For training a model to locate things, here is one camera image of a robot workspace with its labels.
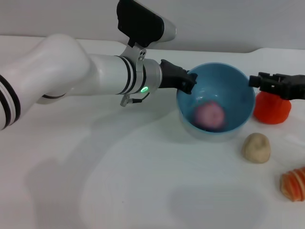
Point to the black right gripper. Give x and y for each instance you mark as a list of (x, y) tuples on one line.
[(293, 87)]

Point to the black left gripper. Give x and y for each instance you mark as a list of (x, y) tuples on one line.
[(171, 76)]

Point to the blue bowl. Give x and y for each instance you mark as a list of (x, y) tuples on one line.
[(238, 102)]

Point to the pink toy peach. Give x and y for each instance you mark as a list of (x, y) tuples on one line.
[(209, 115)]

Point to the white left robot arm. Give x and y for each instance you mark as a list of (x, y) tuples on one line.
[(59, 69)]

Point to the red orange toy fruit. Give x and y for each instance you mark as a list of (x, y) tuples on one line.
[(271, 112)]

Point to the beige toy potato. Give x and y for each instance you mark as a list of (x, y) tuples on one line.
[(256, 149)]

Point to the orange striped toy slice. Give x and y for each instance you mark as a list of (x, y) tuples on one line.
[(294, 186)]

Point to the silver left camera bracket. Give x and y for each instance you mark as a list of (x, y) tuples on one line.
[(135, 53)]

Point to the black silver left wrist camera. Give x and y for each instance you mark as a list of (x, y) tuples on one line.
[(140, 23)]

